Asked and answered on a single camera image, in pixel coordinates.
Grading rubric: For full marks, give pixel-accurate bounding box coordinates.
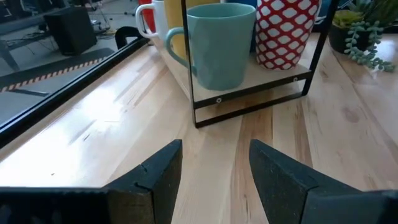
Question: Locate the black hazard striped platform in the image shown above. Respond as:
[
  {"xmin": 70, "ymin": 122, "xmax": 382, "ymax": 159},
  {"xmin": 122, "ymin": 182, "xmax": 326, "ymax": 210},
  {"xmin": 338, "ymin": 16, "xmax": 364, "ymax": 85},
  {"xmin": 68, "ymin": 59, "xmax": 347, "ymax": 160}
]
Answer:
[{"xmin": 0, "ymin": 47, "xmax": 116, "ymax": 94}]

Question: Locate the green mug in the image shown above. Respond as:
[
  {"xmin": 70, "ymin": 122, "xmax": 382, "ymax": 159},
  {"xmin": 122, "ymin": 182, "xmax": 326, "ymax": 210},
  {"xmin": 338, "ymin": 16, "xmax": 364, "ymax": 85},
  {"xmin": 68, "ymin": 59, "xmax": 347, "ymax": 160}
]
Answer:
[{"xmin": 164, "ymin": 2, "xmax": 257, "ymax": 92}]

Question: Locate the grey table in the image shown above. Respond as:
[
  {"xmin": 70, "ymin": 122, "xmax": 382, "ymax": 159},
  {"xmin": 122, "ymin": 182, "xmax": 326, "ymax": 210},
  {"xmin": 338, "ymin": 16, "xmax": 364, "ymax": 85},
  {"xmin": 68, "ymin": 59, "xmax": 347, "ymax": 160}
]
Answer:
[{"xmin": 0, "ymin": 12, "xmax": 50, "ymax": 72}]

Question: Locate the succulent plant black pot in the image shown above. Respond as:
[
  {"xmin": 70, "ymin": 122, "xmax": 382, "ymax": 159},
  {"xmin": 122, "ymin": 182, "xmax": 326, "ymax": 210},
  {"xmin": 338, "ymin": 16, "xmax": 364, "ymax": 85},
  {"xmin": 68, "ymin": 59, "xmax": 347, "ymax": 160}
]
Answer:
[{"xmin": 328, "ymin": 0, "xmax": 398, "ymax": 73}]

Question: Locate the black table frame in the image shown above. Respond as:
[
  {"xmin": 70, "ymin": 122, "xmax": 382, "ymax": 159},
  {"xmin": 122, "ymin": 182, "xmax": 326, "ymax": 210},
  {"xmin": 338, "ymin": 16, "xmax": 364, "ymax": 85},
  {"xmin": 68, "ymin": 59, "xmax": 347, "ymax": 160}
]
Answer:
[{"xmin": 0, "ymin": 26, "xmax": 150, "ymax": 149}]

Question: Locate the red white patterned mug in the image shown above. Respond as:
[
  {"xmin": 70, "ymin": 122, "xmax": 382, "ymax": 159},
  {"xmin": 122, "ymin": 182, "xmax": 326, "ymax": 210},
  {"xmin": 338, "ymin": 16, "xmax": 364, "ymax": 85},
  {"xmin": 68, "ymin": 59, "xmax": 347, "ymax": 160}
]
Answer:
[{"xmin": 254, "ymin": 0, "xmax": 322, "ymax": 71}]

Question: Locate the black floor box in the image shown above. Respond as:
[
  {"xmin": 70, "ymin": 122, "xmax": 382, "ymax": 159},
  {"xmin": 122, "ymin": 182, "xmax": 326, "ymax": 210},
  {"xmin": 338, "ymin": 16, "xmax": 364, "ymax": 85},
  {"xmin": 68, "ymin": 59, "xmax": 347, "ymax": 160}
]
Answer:
[{"xmin": 43, "ymin": 6, "xmax": 98, "ymax": 57}]

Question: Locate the black rack wooden shelf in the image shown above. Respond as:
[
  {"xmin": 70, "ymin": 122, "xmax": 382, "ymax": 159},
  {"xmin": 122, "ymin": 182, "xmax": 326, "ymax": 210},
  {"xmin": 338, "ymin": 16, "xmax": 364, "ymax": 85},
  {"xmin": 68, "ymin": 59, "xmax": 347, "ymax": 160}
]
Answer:
[{"xmin": 180, "ymin": 0, "xmax": 340, "ymax": 129}]

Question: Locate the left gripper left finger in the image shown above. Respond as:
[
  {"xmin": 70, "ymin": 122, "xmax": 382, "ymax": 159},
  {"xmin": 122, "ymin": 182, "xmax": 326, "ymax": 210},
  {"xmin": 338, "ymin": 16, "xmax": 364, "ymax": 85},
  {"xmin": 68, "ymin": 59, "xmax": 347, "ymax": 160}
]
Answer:
[{"xmin": 104, "ymin": 139, "xmax": 183, "ymax": 224}]

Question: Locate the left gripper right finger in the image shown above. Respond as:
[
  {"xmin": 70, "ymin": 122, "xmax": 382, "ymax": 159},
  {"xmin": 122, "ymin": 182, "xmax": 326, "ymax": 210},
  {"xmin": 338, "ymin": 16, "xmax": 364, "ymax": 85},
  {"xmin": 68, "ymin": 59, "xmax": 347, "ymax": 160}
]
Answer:
[{"xmin": 249, "ymin": 139, "xmax": 361, "ymax": 224}]

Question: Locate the yellow mug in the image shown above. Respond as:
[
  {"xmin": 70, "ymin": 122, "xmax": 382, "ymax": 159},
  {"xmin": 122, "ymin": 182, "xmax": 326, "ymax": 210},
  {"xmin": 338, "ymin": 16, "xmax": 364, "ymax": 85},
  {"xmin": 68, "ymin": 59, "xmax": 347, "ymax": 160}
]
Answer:
[{"xmin": 163, "ymin": 0, "xmax": 222, "ymax": 60}]

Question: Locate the blue mug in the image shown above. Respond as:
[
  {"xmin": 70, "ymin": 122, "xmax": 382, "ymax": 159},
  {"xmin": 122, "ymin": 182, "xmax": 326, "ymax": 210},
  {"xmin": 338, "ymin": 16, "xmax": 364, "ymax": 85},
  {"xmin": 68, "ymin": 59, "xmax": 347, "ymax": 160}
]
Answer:
[{"xmin": 224, "ymin": 0, "xmax": 259, "ymax": 54}]

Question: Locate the large white mug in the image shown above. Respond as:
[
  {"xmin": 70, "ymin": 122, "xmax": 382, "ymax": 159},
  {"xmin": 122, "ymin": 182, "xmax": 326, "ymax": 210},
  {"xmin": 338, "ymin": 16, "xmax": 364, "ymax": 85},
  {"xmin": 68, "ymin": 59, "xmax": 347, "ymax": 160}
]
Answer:
[{"xmin": 134, "ymin": 0, "xmax": 170, "ymax": 41}]

